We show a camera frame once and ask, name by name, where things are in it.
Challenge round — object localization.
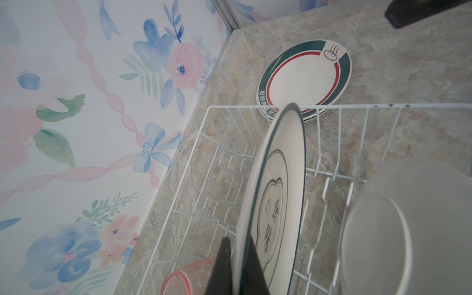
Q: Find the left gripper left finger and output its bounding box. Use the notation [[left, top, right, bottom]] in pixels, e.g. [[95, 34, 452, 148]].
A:
[[204, 237, 232, 295]]

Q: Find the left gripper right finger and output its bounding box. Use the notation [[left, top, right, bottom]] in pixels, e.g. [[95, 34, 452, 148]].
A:
[[241, 237, 270, 295]]

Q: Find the white plate green rim logo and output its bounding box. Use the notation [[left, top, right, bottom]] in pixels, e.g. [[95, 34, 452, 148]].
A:
[[231, 103, 306, 295]]

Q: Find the white plate red green rim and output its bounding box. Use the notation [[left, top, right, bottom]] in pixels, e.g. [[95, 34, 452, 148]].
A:
[[256, 39, 352, 108], [256, 95, 326, 122]]

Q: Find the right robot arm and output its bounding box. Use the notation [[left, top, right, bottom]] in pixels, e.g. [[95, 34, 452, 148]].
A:
[[384, 0, 472, 29]]

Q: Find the pink translucent plastic cup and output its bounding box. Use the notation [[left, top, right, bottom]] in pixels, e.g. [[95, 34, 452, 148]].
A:
[[161, 256, 216, 295]]

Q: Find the white ribbed bowl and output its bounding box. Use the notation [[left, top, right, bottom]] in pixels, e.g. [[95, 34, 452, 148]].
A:
[[340, 158, 472, 295]]

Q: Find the white wire dish rack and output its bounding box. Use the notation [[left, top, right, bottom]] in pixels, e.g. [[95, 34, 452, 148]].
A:
[[129, 103, 472, 295]]

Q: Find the right aluminium corner post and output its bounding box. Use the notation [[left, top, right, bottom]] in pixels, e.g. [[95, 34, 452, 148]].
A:
[[211, 0, 243, 33]]

